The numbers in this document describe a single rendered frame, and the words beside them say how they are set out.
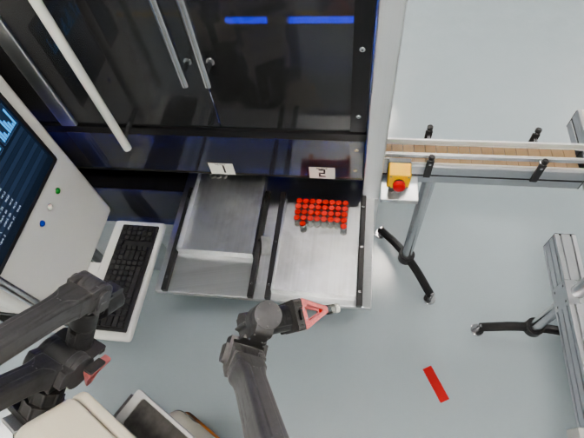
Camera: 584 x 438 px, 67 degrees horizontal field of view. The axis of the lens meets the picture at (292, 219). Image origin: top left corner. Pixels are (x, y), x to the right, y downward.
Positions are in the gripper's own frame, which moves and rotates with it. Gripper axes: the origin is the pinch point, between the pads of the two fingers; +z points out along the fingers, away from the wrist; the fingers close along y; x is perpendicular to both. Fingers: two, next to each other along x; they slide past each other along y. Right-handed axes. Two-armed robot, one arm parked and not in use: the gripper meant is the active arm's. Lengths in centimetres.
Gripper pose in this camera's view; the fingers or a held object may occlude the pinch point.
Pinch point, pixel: (321, 310)
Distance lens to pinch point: 103.1
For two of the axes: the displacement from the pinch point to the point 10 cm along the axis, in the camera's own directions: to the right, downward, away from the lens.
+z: 8.9, -0.8, 4.6
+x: -2.2, -9.4, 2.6
